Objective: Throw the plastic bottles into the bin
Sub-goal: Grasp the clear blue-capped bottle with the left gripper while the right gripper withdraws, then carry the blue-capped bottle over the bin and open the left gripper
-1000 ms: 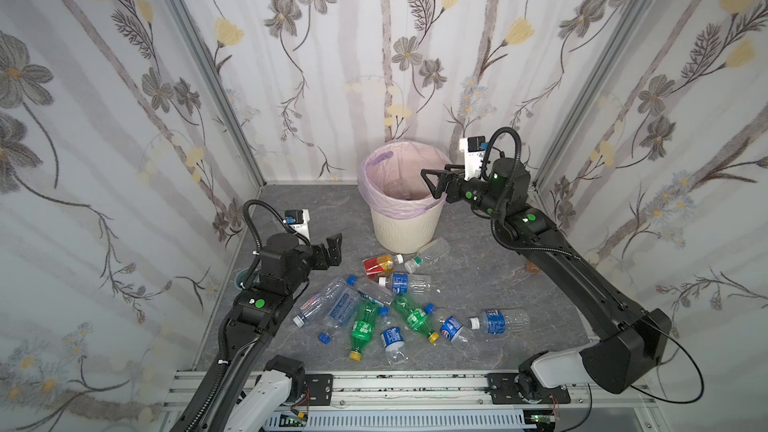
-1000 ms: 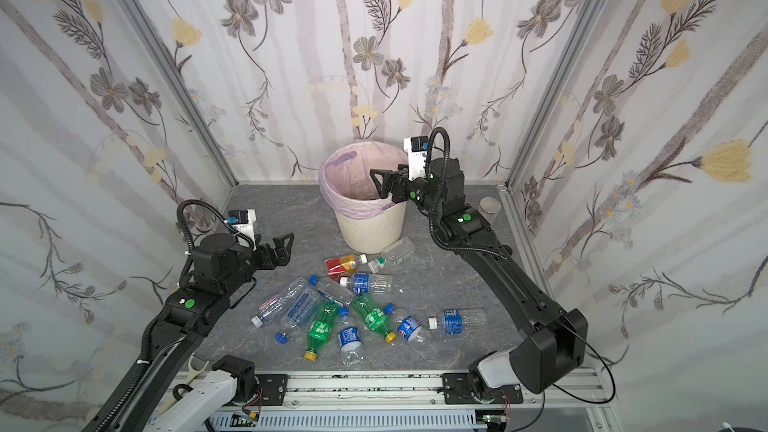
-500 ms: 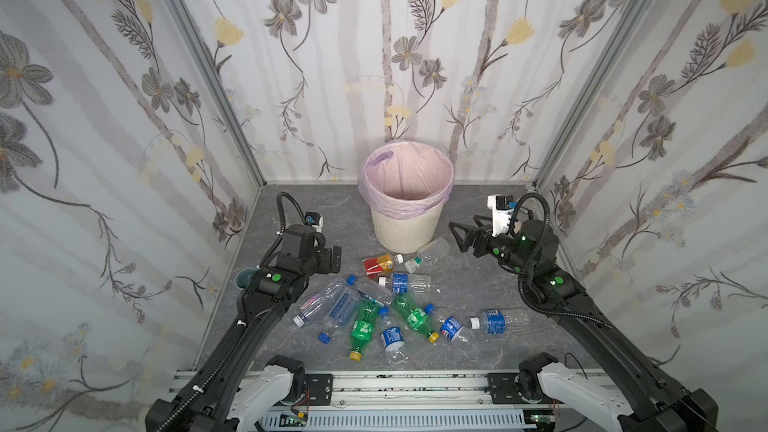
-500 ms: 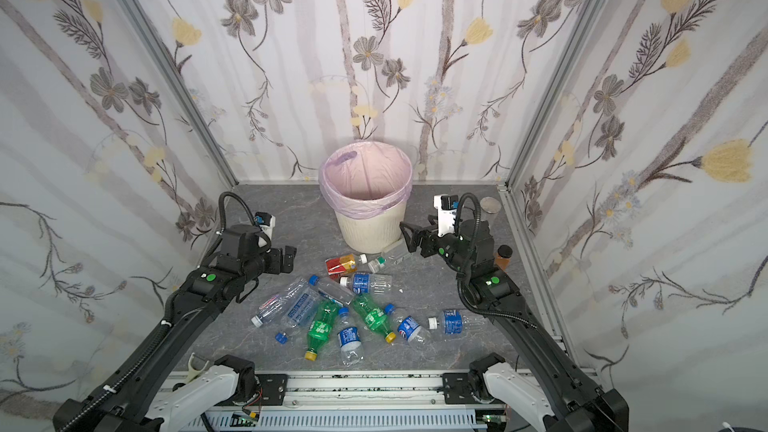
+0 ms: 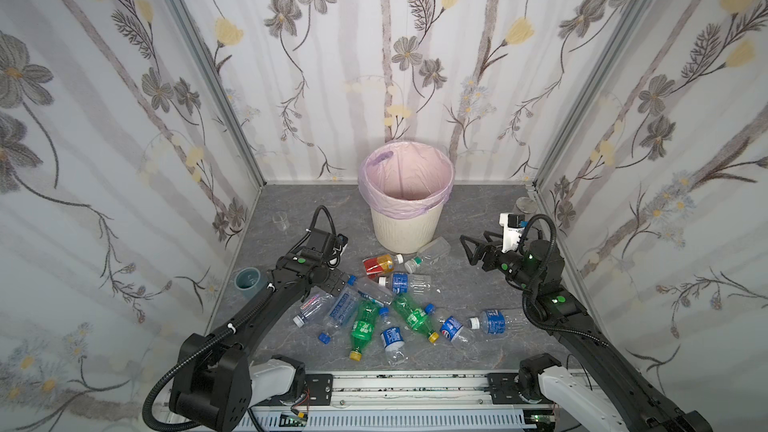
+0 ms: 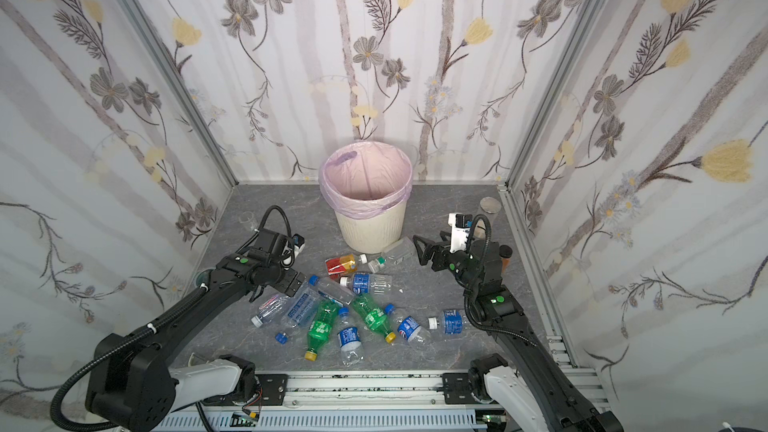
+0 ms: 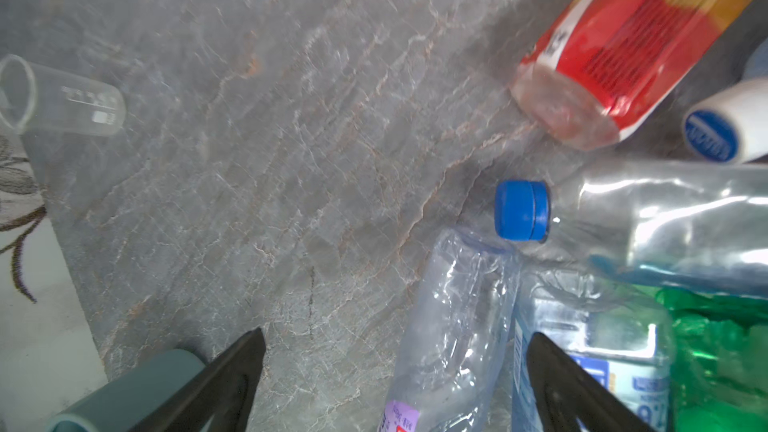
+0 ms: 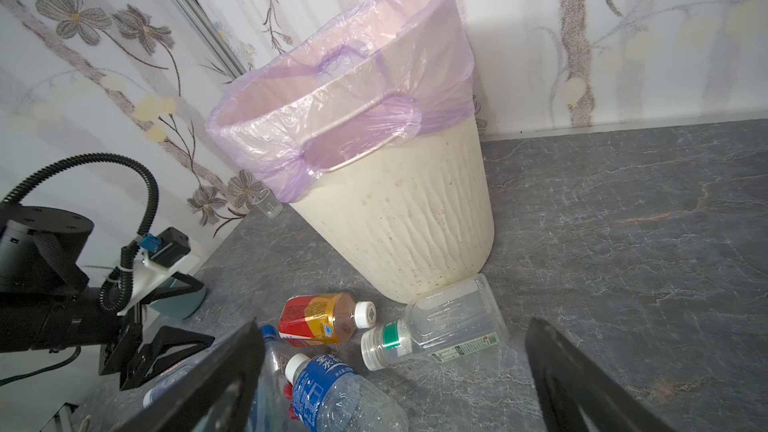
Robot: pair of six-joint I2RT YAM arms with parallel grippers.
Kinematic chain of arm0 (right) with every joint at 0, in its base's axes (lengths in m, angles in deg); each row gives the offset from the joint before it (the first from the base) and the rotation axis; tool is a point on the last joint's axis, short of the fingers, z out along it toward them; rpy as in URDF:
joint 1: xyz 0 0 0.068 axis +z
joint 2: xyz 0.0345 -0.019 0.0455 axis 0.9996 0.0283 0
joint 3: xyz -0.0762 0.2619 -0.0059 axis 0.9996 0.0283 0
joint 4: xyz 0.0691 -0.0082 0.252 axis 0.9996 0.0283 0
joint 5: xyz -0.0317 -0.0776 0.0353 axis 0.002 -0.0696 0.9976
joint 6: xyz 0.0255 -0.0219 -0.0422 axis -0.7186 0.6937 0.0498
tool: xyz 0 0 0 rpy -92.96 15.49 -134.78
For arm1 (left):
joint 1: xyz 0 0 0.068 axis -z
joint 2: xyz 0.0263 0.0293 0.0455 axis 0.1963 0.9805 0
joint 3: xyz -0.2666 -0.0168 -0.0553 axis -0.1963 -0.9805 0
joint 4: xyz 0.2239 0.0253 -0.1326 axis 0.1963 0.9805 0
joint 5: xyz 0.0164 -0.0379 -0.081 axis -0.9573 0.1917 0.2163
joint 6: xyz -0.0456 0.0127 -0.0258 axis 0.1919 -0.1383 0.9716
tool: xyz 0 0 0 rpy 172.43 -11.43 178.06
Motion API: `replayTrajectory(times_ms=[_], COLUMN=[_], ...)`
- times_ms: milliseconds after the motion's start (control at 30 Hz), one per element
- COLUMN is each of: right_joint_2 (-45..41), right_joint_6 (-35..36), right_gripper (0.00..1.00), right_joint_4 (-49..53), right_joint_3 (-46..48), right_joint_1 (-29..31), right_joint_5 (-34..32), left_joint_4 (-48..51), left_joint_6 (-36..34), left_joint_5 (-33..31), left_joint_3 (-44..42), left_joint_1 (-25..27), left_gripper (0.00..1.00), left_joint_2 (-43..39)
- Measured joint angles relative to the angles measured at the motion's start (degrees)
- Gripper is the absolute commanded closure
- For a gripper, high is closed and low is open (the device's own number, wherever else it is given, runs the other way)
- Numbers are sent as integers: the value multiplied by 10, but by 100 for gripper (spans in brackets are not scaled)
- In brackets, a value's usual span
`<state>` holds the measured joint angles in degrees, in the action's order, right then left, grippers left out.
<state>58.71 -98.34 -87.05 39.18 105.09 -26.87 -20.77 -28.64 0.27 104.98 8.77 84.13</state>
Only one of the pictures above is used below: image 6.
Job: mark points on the blue label bottle right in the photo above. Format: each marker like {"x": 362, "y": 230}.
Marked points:
{"x": 450, "y": 322}

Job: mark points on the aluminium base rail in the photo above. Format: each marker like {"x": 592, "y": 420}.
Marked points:
{"x": 405, "y": 400}

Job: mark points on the blue label water bottle front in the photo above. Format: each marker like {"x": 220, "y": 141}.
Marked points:
{"x": 350, "y": 343}

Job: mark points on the pink plastic bin liner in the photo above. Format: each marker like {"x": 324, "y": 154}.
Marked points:
{"x": 365, "y": 179}

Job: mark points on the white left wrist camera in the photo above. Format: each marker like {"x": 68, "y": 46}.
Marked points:
{"x": 298, "y": 243}

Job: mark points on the clear rectangular plastic bottle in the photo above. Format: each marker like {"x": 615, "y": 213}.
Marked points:
{"x": 392, "y": 256}

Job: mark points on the red yellow juice bottle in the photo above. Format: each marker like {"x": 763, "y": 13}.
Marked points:
{"x": 346, "y": 264}

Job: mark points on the cream ribbed waste bin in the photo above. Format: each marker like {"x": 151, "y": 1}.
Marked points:
{"x": 373, "y": 235}

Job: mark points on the amber jar black lid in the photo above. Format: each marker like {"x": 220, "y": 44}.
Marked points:
{"x": 505, "y": 254}

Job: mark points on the small clear glass cup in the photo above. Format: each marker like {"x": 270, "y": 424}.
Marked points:
{"x": 248, "y": 221}

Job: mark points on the clear bottle blue cap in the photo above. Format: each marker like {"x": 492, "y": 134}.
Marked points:
{"x": 332, "y": 289}

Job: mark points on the clear bottle white cap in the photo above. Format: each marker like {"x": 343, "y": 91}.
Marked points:
{"x": 270, "y": 310}

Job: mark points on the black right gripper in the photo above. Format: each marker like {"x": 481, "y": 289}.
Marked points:
{"x": 440, "y": 255}

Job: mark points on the pepsi label clear bottle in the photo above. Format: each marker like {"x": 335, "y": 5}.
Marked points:
{"x": 407, "y": 326}

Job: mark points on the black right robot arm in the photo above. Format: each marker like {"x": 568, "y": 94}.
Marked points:
{"x": 526, "y": 381}

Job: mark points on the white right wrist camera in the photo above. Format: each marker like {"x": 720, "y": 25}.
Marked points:
{"x": 460, "y": 230}

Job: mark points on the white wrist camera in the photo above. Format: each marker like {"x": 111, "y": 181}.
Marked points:
{"x": 460, "y": 230}
{"x": 298, "y": 243}

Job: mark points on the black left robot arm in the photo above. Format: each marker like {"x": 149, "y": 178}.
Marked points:
{"x": 130, "y": 381}

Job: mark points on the green soda bottle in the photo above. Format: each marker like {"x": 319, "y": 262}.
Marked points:
{"x": 321, "y": 327}
{"x": 373, "y": 316}

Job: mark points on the clear jar with beige powder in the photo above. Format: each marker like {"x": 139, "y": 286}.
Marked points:
{"x": 490, "y": 207}

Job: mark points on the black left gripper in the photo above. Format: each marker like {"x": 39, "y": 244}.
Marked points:
{"x": 285, "y": 279}

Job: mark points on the clear bottle blue label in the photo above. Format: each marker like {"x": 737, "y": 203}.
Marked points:
{"x": 302, "y": 309}
{"x": 361, "y": 283}

